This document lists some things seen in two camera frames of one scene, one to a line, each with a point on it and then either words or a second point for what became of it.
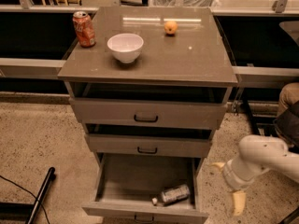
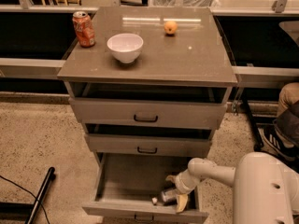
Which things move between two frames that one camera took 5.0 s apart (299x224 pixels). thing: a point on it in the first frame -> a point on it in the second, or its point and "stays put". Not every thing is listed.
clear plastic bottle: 172,195 stays put
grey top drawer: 149,105 stays put
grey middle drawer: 113,140 stays put
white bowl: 126,47 stays put
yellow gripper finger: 238,199 -> 181,201
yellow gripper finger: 220,164 -> 173,178
